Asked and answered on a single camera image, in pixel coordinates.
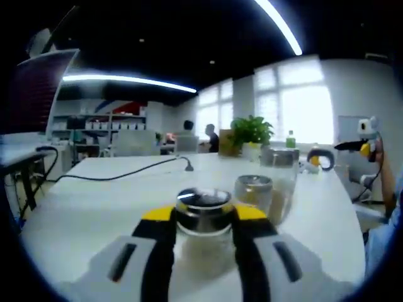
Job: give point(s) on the dark arched yellow device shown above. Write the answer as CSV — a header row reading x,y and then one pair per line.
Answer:
x,y
319,151

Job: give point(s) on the small glass seasoning bottle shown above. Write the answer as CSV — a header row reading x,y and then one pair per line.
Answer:
x,y
253,195
203,220

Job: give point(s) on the pink lit monitor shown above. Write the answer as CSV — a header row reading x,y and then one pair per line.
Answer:
x,y
170,136

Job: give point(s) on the white laptop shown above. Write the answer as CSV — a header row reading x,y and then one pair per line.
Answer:
x,y
31,94

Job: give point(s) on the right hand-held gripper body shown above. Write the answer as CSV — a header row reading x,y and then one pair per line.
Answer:
x,y
368,129

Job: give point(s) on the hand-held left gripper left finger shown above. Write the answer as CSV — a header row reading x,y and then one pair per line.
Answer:
x,y
99,283

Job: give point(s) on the ceiling light strip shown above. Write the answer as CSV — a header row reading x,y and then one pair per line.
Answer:
x,y
126,78
280,25

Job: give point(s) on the brown cardboard box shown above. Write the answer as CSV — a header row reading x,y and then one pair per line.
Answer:
x,y
226,143

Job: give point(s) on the potted green plant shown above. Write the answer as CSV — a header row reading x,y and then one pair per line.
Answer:
x,y
252,130

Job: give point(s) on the person's right hand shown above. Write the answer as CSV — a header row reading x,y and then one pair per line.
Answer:
x,y
381,154

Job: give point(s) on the bright window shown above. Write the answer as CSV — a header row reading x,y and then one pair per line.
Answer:
x,y
214,110
302,107

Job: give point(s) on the ceiling air conditioner panel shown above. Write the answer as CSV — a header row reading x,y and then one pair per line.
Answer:
x,y
41,41

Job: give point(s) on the green drink bottle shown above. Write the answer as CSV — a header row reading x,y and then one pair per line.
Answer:
x,y
290,141

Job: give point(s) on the shelving unit with white bins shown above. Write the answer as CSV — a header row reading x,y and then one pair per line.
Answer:
x,y
100,132

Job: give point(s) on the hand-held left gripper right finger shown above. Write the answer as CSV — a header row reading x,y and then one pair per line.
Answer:
x,y
311,280

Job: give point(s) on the small white gadget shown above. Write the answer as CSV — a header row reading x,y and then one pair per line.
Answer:
x,y
310,168

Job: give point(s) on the person's leg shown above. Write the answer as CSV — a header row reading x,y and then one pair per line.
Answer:
x,y
384,245

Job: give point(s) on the white mesh office chair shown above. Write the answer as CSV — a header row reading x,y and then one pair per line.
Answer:
x,y
135,143

